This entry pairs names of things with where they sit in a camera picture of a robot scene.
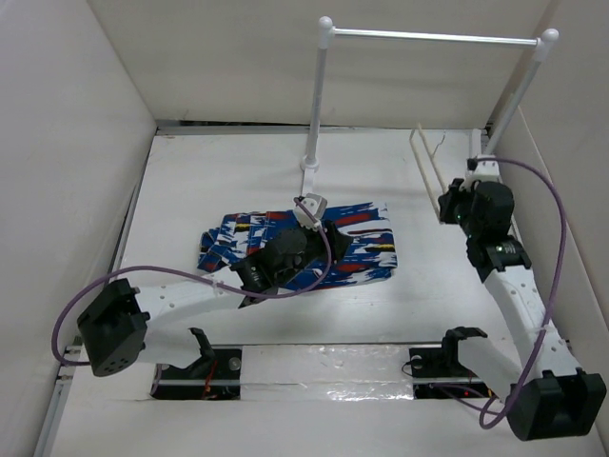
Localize white metal clothes rack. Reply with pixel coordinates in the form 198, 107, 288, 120
301, 16, 560, 194

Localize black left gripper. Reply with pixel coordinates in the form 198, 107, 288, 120
276, 219, 351, 286

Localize black base rail with tape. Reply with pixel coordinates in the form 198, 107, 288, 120
150, 344, 492, 402

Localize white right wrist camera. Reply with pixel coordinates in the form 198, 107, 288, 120
461, 155, 501, 190

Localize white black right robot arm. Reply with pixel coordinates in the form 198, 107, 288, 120
439, 178, 607, 441

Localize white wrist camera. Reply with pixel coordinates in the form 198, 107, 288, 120
461, 155, 501, 190
293, 193, 327, 229

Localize beige wooden clothes hanger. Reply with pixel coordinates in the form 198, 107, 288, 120
408, 122, 448, 224

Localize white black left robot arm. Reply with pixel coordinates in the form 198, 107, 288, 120
77, 220, 353, 378

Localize blue white red patterned trousers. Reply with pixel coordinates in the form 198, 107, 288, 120
197, 202, 398, 289

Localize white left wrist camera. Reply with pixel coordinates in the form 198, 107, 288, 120
293, 193, 327, 229

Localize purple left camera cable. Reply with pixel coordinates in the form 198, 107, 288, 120
50, 194, 333, 366

